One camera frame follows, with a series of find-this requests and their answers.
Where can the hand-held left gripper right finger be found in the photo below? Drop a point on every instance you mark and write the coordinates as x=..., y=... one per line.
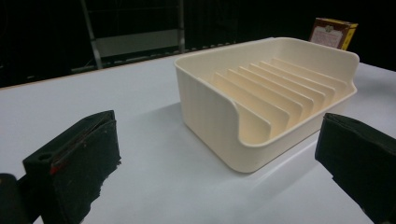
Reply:
x=361, y=158

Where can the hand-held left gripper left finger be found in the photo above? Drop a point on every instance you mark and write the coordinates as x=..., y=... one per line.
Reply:
x=74, y=168

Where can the cream plastic divider rack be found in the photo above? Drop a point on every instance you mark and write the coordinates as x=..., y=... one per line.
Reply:
x=264, y=102

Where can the brown and yellow box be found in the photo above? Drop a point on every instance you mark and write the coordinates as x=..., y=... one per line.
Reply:
x=331, y=33

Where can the metal stand frame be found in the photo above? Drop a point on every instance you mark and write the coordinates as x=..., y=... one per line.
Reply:
x=137, y=40

